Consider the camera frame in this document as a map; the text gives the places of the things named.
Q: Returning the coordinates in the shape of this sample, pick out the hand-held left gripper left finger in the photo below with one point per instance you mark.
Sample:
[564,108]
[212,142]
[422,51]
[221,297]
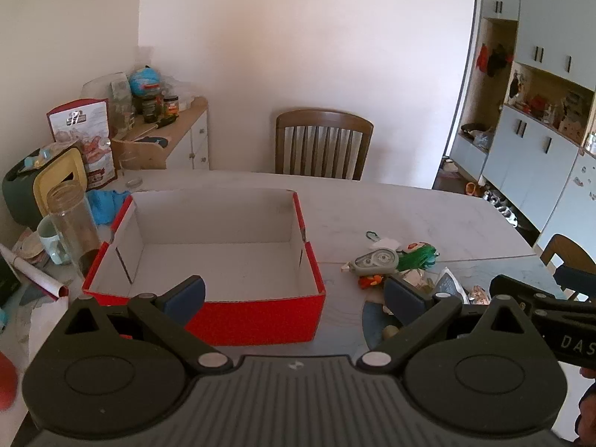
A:
[186,295]

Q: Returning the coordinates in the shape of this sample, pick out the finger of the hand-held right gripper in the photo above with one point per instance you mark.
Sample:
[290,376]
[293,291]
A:
[517,288]
[577,279]

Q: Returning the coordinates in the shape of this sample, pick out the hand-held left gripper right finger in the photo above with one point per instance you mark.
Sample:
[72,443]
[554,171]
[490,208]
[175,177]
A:
[405,295]

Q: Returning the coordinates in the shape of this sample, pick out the green packet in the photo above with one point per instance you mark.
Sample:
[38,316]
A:
[416,258]

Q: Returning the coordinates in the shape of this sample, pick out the grey correction tape dispenser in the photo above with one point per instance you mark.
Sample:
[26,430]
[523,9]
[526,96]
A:
[375,260]

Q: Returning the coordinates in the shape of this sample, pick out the red cardboard box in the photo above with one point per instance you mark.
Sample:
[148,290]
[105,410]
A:
[260,321]

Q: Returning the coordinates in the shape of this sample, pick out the brown wooden chair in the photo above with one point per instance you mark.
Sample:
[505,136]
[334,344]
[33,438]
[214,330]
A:
[565,247]
[321,118]

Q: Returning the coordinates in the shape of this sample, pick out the crumpled snack packet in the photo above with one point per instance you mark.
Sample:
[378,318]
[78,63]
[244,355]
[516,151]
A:
[447,284]

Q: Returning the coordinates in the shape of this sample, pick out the white paper piece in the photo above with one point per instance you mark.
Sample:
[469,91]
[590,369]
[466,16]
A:
[386,243]

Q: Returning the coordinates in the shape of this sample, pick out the light blue printed table mat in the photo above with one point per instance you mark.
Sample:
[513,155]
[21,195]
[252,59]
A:
[342,309]

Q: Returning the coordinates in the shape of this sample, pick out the row of shoes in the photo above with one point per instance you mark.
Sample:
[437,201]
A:
[503,207]

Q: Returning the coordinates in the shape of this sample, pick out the blue cloth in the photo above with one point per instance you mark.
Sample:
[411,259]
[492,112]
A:
[105,205]

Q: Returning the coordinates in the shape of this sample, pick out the small glass lid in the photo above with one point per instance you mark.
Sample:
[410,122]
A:
[133,183]

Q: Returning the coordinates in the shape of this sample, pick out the tall clear glass jar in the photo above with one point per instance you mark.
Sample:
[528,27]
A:
[74,228]

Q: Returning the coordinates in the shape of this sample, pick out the mint mug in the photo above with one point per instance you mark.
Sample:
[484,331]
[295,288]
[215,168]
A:
[49,242]

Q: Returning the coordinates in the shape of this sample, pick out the wooden desk organiser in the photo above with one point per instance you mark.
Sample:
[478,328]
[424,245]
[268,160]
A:
[139,153]

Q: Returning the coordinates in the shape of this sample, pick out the white sideboard cabinet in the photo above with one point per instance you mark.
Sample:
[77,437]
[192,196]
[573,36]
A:
[198,144]

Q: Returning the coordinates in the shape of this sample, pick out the white paper roll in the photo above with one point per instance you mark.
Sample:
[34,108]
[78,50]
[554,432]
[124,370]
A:
[32,274]

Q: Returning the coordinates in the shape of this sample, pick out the yellow tissue box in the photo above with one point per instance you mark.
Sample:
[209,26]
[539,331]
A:
[56,172]

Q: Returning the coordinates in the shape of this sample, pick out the red and white bag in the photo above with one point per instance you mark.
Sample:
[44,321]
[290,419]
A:
[88,139]

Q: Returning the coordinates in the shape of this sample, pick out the orange label jar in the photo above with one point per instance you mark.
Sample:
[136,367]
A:
[171,107]

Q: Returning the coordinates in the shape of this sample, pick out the dark green container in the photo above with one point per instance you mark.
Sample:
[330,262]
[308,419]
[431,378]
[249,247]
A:
[18,191]

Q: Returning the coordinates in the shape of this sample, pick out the red round object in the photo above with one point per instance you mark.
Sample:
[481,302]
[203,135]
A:
[7,382]

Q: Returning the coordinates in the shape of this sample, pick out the crumpled clear plastic bag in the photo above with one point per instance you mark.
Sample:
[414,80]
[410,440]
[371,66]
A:
[181,91]

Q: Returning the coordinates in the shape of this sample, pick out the clear plastic jar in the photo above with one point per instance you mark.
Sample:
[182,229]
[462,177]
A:
[121,100]

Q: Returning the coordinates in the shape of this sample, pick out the blue globe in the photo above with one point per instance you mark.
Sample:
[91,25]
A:
[144,81]

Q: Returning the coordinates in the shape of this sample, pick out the dark hanging ornament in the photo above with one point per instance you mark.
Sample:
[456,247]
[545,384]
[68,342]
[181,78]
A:
[499,60]

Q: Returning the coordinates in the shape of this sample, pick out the red hanging ornament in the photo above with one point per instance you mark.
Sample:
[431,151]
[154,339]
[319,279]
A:
[483,58]

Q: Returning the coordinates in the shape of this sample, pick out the white wall cupboard unit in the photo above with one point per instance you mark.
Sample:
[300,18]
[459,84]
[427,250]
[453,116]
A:
[526,158]

